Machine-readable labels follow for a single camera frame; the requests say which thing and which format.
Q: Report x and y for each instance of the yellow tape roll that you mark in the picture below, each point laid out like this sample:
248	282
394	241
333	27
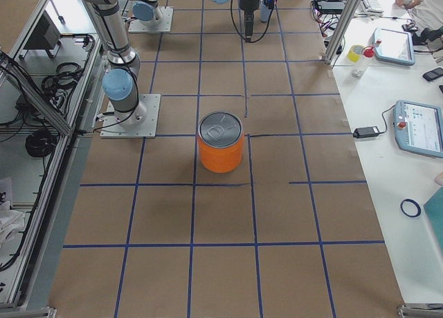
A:
354	53

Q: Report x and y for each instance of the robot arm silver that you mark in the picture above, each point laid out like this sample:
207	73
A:
120	82
147	11

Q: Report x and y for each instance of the light blue cup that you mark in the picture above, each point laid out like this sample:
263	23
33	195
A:
264	12

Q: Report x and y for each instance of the black smartphone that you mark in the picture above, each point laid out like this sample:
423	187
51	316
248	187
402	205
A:
432	75

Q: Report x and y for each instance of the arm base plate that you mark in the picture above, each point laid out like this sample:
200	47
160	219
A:
141	123
164	26

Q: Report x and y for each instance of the teach pendant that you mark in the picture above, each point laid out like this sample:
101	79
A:
393	46
418	128

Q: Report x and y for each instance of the aluminium frame post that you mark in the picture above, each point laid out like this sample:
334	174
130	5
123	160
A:
343	23

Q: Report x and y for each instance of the far teach pendant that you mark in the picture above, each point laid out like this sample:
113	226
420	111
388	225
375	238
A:
393	46

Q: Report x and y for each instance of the large orange can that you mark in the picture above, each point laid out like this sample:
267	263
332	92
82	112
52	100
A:
220	142

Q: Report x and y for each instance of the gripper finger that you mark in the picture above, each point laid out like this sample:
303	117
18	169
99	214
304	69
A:
248	27

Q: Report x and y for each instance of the black power adapter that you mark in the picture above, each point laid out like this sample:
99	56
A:
366	132

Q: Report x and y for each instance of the teal board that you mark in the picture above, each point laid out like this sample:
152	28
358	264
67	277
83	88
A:
433	210

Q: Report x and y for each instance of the near teach pendant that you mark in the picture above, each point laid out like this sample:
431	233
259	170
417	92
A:
418	128

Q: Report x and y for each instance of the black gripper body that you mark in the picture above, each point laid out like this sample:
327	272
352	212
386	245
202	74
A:
249	1

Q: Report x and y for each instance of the seated person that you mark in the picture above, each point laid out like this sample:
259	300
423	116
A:
425	13

